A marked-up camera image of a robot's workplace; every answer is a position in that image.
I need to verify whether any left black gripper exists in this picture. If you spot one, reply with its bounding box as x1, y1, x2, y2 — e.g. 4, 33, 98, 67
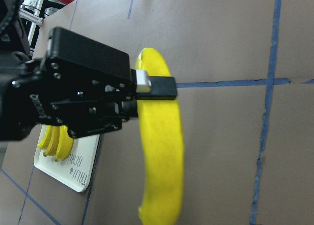
0, 27, 135, 141

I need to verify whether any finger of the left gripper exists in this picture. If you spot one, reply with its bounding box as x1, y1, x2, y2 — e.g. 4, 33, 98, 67
134, 69, 177, 100

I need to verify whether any yellow banana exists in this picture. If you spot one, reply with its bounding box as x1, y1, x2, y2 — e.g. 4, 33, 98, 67
37, 125, 55, 150
54, 125, 74, 162
43, 126, 60, 157
135, 48, 184, 225

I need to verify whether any white rectangular tray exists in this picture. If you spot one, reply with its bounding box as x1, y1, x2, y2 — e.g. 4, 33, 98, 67
33, 135, 100, 193

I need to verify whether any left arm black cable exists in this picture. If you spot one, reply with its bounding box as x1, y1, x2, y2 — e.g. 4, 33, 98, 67
0, 0, 23, 36

